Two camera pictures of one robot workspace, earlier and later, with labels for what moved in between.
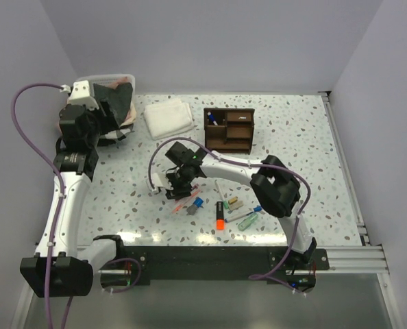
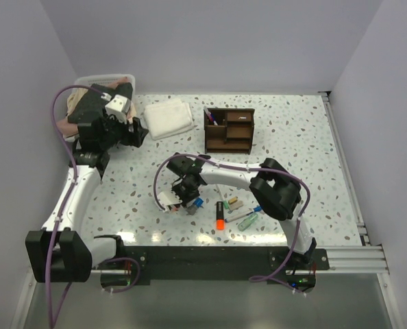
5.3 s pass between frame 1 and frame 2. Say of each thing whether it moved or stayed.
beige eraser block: stayed
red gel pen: moved
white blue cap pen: stayed
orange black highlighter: stayed
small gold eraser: stayed
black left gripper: moved
